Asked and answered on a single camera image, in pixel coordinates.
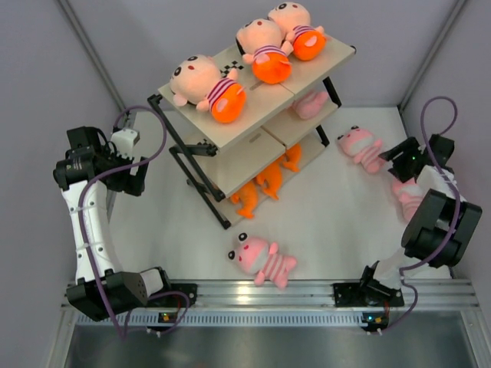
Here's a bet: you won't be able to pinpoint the orange shark plush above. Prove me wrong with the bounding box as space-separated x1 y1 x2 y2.
279 143 302 173
229 181 259 219

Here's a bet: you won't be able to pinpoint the pink striped frog plush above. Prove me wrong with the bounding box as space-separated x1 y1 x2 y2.
227 232 298 290
292 90 329 120
337 126 386 174
391 178 423 222

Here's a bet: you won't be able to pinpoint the black-haired boy doll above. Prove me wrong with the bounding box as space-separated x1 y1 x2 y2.
170 54 246 123

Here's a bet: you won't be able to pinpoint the boy doll orange shorts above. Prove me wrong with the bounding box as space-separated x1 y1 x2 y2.
236 18 293 84

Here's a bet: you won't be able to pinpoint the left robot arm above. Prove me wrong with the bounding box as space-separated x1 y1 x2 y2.
53 126 173 321

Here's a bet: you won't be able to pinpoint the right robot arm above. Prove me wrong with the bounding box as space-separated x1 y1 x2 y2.
358 134 483 307

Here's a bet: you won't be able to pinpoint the orange shark plush under shelf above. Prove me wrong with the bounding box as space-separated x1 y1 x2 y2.
229 181 259 219

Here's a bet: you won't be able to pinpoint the beige three-tier shelf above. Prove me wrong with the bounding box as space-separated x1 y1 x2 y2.
164 38 357 229

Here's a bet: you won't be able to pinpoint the boy doll on shelf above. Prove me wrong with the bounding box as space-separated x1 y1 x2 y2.
268 2 331 61

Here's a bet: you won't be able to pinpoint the pink striped frog plush back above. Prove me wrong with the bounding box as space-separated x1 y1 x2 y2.
337 126 386 174

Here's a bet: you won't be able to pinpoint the pink striped frog plush front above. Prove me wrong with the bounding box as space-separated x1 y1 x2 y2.
227 232 298 290

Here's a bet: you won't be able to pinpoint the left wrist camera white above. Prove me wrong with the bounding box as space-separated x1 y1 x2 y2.
110 128 140 159

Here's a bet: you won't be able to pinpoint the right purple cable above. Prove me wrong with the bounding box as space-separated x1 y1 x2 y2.
383 96 461 334

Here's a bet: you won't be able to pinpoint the purple cable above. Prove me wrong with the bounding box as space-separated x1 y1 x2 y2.
383 96 461 334
80 105 190 340

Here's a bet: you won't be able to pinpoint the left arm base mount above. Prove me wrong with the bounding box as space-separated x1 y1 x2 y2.
130 283 198 309

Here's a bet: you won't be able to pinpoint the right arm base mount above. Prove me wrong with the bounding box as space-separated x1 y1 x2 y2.
333 282 404 307

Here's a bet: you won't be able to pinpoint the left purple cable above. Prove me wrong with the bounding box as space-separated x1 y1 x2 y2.
80 105 190 340

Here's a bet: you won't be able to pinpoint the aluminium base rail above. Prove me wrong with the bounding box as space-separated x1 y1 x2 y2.
61 278 480 307

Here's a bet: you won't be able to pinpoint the slotted cable duct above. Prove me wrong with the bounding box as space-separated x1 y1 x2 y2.
77 310 367 327

